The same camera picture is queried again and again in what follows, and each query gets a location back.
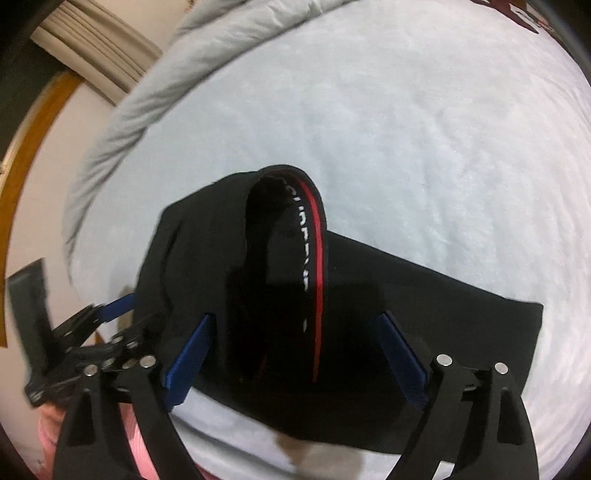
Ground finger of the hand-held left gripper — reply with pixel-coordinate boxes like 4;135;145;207
53;294;137;345
69;318;160;371

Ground wooden trim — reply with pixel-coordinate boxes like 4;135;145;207
0;71;83;350

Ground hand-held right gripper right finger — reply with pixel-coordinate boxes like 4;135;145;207
375;311;541;480

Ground bed with white sheet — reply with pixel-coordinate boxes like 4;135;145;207
65;0;591;480

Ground person's pink clothing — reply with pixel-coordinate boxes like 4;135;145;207
37;397;211;480

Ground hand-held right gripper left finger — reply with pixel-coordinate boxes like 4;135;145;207
53;314;218;480

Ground dark red garment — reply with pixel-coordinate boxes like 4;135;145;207
475;0;556;36

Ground beige curtain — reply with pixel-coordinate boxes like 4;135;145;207
30;0;163;108

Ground black pants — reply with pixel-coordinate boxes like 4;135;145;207
136;163;544;456

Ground grey duvet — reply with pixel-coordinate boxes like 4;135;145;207
65;0;354;280

